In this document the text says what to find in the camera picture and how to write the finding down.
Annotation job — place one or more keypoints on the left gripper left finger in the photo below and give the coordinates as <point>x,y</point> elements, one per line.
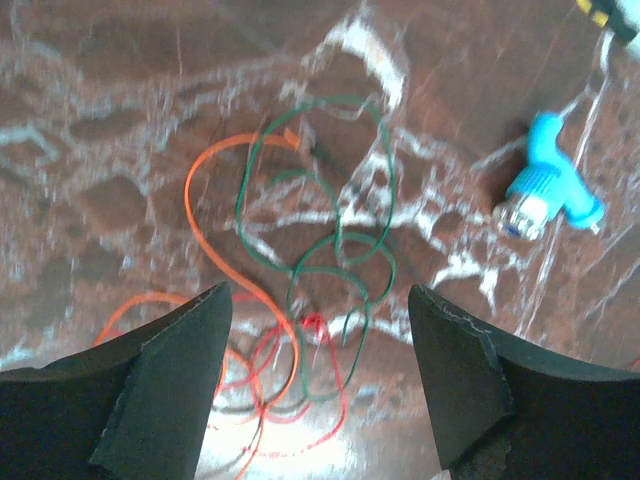
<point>135,407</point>

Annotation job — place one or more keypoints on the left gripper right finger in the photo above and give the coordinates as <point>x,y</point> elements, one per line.
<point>501,407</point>

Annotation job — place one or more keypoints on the blue connector plug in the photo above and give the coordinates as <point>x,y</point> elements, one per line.
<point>548,185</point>

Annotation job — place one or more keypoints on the black yellow edge clip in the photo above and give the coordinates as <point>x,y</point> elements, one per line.
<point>616,16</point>

